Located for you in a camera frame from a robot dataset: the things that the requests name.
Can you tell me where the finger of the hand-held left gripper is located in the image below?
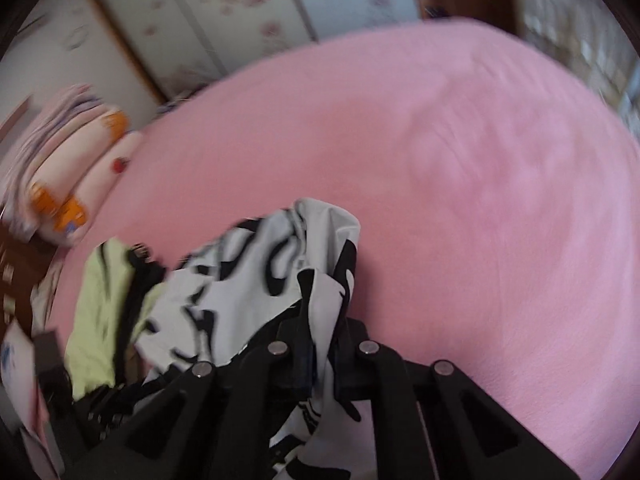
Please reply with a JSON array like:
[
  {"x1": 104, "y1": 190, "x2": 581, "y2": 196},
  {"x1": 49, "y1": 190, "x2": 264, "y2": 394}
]
[{"x1": 75, "y1": 382, "x2": 146, "y2": 441}]

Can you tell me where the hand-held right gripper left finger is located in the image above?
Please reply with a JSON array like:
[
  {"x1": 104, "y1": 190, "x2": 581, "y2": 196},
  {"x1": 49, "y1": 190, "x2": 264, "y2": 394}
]
[{"x1": 65, "y1": 305, "x2": 321, "y2": 480}]

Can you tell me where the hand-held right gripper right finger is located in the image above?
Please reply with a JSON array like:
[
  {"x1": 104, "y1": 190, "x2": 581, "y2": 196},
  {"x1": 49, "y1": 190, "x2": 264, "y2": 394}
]
[{"x1": 327, "y1": 317, "x2": 581, "y2": 480}]

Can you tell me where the white black-lettered print jacket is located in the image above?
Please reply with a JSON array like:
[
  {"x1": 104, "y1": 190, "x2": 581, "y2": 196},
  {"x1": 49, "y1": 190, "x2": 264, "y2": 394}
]
[{"x1": 134, "y1": 197, "x2": 362, "y2": 480}]

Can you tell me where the pink pillow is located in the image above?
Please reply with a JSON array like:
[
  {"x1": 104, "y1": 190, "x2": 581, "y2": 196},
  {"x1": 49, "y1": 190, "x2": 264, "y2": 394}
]
[{"x1": 0, "y1": 320, "x2": 51, "y2": 463}]

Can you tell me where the folded green and black garment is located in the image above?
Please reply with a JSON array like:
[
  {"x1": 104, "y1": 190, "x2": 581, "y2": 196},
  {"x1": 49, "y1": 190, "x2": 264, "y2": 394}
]
[{"x1": 64, "y1": 237, "x2": 168, "y2": 398}]

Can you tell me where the wooden headboard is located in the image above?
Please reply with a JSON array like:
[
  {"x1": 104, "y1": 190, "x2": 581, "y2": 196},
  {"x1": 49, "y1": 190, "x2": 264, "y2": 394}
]
[{"x1": 0, "y1": 220, "x2": 63, "y2": 333}]

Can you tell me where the pink bed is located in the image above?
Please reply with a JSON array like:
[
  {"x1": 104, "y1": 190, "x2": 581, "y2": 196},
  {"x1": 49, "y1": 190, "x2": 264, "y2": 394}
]
[{"x1": 45, "y1": 17, "x2": 640, "y2": 480}]

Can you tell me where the folded pink bear-print quilt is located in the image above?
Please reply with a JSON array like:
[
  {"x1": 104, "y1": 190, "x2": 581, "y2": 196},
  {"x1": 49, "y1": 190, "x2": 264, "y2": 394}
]
[{"x1": 30, "y1": 105, "x2": 146, "y2": 247}]

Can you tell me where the stack of folded blankets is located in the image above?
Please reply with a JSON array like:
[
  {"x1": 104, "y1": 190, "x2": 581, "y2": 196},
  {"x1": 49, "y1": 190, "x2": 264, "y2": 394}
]
[{"x1": 0, "y1": 84, "x2": 101, "y2": 233}]

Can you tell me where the floral sliding-door wardrobe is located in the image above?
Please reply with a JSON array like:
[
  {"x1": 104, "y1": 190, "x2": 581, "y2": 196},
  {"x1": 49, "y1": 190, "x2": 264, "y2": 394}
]
[{"x1": 84, "y1": 0, "x2": 423, "y2": 106}]

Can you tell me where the white lace-covered furniture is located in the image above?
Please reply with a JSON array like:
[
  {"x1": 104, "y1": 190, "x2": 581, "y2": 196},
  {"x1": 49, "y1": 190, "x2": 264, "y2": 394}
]
[{"x1": 512, "y1": 0, "x2": 640, "y2": 133}]

